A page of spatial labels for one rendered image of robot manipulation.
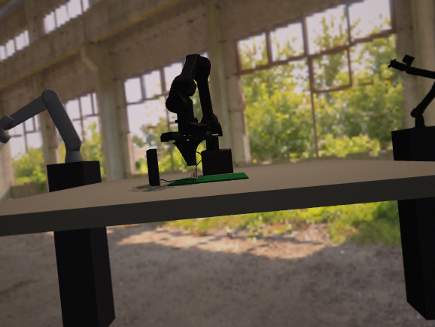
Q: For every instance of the green circuit board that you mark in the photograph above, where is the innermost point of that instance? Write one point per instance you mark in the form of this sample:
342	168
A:
215	178

